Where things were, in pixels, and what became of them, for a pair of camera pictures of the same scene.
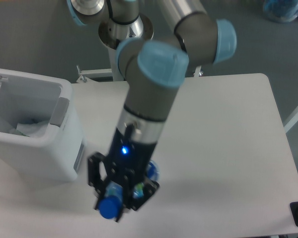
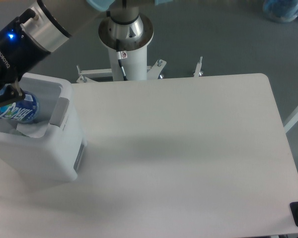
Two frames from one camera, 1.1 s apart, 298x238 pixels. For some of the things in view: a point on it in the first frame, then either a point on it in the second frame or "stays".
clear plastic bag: x=35 y=130 stays
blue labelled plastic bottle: x=111 y=207 to x=22 y=110
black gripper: x=127 y=163 to x=11 y=56
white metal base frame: x=84 y=75 stays
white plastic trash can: x=34 y=127 stays
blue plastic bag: x=285 y=11 stays
